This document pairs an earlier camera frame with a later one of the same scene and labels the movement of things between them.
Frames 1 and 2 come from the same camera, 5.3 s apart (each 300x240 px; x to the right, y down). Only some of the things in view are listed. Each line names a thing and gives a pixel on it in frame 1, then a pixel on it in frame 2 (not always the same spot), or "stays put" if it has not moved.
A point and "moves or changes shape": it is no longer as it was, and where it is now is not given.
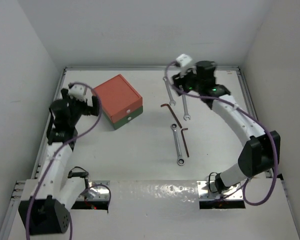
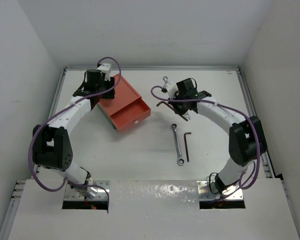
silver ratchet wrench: (181, 160) stays put
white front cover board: (170, 210) stays put
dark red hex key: (167, 104) moves or changes shape
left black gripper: (87, 110) -> (109, 84)
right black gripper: (180, 78) -> (180, 111)
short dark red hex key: (181, 130) moves or changes shape
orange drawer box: (118, 97) moves or changes shape
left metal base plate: (97, 190) stays put
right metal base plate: (233, 192) stays put
